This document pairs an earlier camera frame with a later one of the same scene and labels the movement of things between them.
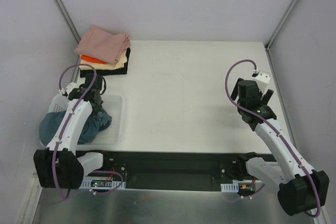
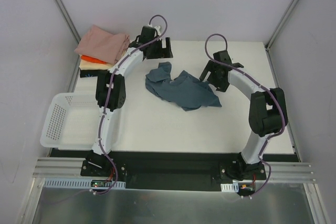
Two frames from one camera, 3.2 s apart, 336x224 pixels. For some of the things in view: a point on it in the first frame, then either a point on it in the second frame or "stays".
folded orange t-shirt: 92,59 stays
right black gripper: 234,91 -> 213,71
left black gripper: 95,100 -> 159,50
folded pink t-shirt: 103,44 stays
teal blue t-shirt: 96,121 -> 185,90
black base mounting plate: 178,171 stays
